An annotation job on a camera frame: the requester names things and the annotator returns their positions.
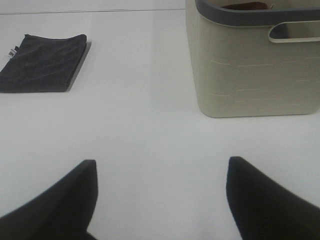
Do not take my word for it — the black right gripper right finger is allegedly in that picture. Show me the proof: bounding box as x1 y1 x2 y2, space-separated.
226 156 320 240

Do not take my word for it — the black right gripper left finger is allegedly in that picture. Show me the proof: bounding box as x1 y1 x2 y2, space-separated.
0 160 97 240

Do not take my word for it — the folded dark grey towel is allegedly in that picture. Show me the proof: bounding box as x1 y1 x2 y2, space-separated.
0 34 87 93

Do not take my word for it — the brown towel inside basket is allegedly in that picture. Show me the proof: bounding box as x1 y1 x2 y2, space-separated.
222 1 270 11

